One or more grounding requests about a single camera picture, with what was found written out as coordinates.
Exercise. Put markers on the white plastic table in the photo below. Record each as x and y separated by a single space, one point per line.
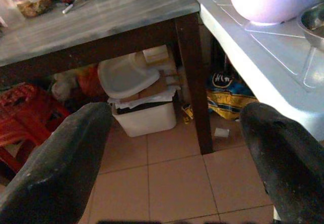
276 54

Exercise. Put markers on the white plastic storage bin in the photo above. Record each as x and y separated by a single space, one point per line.
149 117

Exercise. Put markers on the orange plastic bag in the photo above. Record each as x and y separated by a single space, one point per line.
89 81

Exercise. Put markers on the dark wooden table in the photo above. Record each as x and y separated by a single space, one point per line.
106 29

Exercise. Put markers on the yellow wrapper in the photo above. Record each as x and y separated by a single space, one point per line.
187 112

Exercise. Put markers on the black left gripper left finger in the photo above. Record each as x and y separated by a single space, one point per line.
58 163

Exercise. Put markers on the white plastic bin lid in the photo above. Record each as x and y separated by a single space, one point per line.
126 76

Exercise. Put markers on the small white paper scrap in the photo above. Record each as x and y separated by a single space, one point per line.
222 132

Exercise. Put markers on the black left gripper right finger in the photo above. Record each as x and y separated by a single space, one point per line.
283 153

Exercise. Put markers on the cream cardboard box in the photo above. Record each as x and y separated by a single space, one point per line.
157 54

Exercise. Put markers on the large lilac plastic bowl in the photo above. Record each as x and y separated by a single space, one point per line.
270 1

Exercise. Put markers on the steel metal bowl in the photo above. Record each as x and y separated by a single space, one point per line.
312 24

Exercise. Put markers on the red plastic stool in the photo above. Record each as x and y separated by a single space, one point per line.
25 117

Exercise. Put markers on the clear container with food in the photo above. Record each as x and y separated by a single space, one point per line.
34 4

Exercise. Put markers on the yellow and blue plastic bag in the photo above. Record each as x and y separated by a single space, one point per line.
227 100

